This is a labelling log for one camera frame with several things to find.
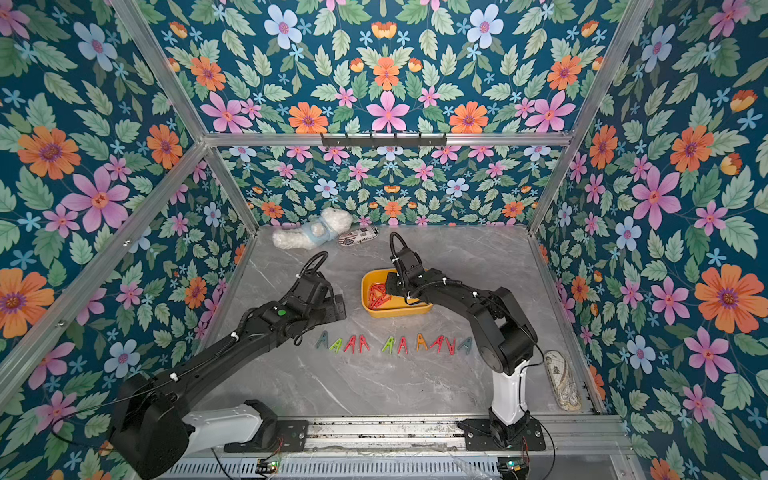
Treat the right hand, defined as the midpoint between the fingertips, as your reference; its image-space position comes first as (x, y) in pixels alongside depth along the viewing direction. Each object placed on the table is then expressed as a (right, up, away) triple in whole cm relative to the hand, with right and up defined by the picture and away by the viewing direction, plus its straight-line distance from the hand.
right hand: (390, 284), depth 95 cm
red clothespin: (-12, -18, -6) cm, 22 cm away
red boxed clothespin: (-5, -4, +5) cm, 8 cm away
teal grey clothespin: (-20, -16, -4) cm, 26 cm away
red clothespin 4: (+15, -17, -6) cm, 23 cm away
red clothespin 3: (+4, -18, -6) cm, 19 cm away
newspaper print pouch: (-14, +17, +19) cm, 29 cm away
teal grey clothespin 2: (+24, -17, -6) cm, 30 cm away
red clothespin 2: (-8, -17, -5) cm, 20 cm away
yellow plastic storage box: (+3, -6, -1) cm, 7 cm away
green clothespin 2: (0, -18, -6) cm, 19 cm away
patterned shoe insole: (+47, -26, -16) cm, 56 cm away
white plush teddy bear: (-23, +22, +15) cm, 35 cm away
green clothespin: (-16, -18, -6) cm, 25 cm away
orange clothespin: (+10, -17, -6) cm, 20 cm away
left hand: (-14, -5, -11) cm, 19 cm away
